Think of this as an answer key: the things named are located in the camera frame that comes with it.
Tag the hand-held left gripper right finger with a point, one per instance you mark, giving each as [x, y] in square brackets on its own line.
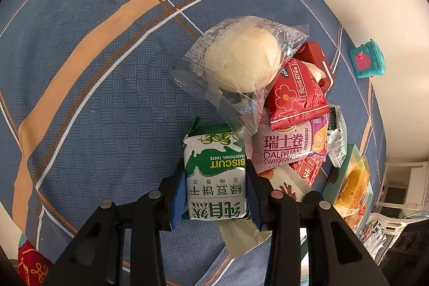
[254, 205]

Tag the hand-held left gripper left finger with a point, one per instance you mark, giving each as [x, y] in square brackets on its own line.
[176, 202]

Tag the green and white biscuit packet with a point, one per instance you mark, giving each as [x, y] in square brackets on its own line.
[214, 182]

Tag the red flower-print snack packet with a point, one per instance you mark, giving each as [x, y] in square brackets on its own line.
[291, 95]

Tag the white packet with brown print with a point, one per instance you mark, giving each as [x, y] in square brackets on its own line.
[288, 182]

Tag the red patterned snack packet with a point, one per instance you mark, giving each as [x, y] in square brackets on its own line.
[306, 170]

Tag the pink swiss roll packet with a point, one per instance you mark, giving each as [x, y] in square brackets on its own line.
[285, 145]

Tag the wrapped yellow pastry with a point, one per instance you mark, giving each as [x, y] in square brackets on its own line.
[353, 188]

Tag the small green and white packet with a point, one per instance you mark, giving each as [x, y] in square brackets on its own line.
[337, 138]

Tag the pale green tray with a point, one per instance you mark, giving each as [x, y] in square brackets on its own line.
[348, 155]

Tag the pile of white sachets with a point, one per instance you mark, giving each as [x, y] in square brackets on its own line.
[375, 235]

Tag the clear-wrapped white bun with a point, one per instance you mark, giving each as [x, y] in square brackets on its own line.
[241, 58]

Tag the white rack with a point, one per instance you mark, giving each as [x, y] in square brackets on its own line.
[402, 172]

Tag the red patterned bag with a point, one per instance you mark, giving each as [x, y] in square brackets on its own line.
[32, 266]

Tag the red drink carton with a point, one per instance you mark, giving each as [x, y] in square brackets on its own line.
[315, 54]

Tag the teal toy box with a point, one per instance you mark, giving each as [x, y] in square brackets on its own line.
[367, 60]

